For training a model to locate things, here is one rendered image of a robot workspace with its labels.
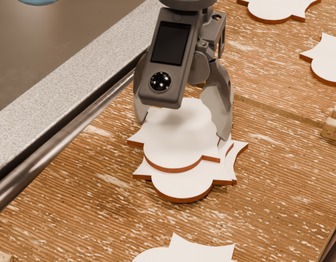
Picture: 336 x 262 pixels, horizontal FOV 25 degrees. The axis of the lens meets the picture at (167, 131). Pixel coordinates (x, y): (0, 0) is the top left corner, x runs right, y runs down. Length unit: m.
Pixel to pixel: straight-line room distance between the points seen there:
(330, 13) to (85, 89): 0.42
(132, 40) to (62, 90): 0.16
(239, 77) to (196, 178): 0.24
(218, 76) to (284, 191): 0.16
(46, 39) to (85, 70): 1.75
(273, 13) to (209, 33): 0.35
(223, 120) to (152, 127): 0.10
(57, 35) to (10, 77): 0.30
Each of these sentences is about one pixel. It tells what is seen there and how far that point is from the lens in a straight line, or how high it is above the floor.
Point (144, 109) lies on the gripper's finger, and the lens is 0.95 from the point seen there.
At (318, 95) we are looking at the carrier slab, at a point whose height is 0.94.
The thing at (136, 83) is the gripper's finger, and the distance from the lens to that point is 0.93.
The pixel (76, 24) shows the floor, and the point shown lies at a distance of 2.97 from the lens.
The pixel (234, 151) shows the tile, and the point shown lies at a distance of 0.96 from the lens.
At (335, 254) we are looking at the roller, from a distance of 0.90.
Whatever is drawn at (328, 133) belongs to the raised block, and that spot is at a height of 0.95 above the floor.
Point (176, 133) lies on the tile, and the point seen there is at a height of 0.96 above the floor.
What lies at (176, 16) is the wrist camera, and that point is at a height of 1.14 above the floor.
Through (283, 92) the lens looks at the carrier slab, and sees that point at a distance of 1.08.
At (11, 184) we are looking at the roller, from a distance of 0.97.
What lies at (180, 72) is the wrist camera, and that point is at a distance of 0.82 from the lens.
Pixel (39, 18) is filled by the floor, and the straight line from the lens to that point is 3.02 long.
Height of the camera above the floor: 1.59
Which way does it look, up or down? 41 degrees down
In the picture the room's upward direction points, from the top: straight up
